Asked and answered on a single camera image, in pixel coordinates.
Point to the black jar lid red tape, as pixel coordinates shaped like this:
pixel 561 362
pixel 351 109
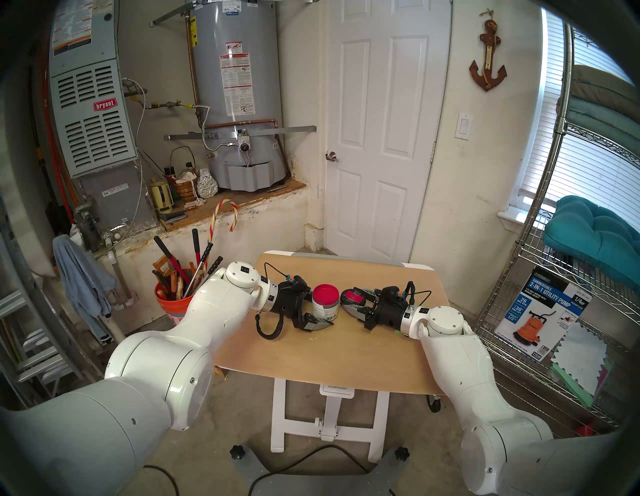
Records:
pixel 352 297

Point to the utility pump box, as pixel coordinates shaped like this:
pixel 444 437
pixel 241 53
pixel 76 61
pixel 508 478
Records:
pixel 545 315

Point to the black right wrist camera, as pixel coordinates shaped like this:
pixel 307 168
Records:
pixel 392 292

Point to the white light switch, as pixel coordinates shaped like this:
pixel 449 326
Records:
pixel 464 126

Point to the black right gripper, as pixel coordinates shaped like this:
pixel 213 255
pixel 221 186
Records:
pixel 387 312

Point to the aluminium ladder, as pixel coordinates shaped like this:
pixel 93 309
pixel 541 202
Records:
pixel 30 340

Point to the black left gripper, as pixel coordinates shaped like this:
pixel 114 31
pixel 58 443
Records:
pixel 290 302

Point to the teal tufted cushion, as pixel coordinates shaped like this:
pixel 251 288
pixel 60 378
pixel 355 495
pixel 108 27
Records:
pixel 595 235

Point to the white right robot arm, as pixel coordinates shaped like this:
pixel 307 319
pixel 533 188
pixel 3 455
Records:
pixel 480 390

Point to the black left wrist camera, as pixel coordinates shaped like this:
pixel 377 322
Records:
pixel 299 282

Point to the foil wrapped bundle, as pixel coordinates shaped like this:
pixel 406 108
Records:
pixel 206 185

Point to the white paint jar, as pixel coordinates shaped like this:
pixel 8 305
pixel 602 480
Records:
pixel 325 307

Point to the white panel door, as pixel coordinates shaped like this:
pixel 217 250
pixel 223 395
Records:
pixel 385 125

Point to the wicker basket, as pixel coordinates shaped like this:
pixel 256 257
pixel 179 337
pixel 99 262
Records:
pixel 185 189

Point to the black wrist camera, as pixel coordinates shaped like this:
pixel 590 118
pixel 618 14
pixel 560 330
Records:
pixel 392 292
pixel 299 282

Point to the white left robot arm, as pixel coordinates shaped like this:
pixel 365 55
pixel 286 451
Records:
pixel 165 360

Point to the red yellow striped hoop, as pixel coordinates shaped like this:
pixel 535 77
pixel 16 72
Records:
pixel 234 212

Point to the small red plastic item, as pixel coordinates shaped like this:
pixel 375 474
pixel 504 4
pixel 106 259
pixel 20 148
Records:
pixel 585 430

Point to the blue hanging cloth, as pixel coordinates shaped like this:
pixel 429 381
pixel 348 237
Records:
pixel 82 285

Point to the grey Bryant furnace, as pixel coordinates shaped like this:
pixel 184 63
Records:
pixel 92 125

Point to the olive folded cushion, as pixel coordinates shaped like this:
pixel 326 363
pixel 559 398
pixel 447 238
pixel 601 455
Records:
pixel 605 85

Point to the grey-green folded cushion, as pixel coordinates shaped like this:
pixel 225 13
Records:
pixel 595 120

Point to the yellow metal can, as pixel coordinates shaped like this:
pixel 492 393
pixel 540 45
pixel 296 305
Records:
pixel 161 196

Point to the wooden anchor wall decoration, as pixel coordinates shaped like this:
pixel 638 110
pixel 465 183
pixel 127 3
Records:
pixel 487 75

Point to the white window blind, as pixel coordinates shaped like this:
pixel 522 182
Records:
pixel 590 175

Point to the grey water heater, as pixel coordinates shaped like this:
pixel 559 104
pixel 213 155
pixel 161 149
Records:
pixel 235 100

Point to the white zigzag edged paper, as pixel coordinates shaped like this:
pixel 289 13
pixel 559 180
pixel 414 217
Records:
pixel 582 355

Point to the white PVC pipe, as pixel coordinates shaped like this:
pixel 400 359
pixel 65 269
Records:
pixel 120 300

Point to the silver shaft black grip shears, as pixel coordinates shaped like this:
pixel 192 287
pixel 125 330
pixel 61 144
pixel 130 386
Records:
pixel 205 255

